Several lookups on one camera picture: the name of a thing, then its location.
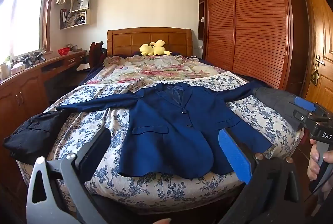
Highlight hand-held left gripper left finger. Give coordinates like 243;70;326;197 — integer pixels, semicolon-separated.
26;126;112;224

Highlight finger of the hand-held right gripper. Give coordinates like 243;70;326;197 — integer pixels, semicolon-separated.
293;97;324;113
293;110;333;123

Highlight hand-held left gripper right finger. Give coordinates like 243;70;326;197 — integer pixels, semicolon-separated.
218;128;302;224

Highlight navy blue suit jacket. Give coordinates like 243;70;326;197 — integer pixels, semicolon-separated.
56;80;273;179

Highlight person's right hand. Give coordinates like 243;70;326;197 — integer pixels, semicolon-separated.
307;138;333;182

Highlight dark grey garment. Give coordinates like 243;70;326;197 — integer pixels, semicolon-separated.
251;87;316;132

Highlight bed with blue floral sheet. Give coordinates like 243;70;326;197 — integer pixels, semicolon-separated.
17;71;305;211

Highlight black folded garment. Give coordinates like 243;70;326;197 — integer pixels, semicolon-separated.
3;109;69;166

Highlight wooden door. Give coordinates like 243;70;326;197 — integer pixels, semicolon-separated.
294;0;333;120

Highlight dark wooden chair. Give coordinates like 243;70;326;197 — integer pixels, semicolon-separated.
88;41;107;68

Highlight wooden desk with cabinets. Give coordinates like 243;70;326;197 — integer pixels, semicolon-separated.
0;50;87;162

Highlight wooden louvred wardrobe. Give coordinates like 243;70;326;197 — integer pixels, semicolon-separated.
198;0;299;92

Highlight pink floral quilt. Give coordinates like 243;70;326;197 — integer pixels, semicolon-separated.
86;54;232;87

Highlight black devices on desk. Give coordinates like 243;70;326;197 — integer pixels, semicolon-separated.
16;52;46;67

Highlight white tissue box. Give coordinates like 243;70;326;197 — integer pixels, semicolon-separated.
12;61;25;75

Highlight yellow plush toy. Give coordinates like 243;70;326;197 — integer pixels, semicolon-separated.
140;39;172;56

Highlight wooden headboard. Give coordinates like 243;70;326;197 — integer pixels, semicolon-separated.
107;28;193;57

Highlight white paper bag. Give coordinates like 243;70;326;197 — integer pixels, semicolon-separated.
70;0;90;12

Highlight white wall shelf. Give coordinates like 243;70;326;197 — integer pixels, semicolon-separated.
59;0;91;30

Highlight window with wooden frame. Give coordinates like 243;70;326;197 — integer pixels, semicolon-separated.
0;0;56;59

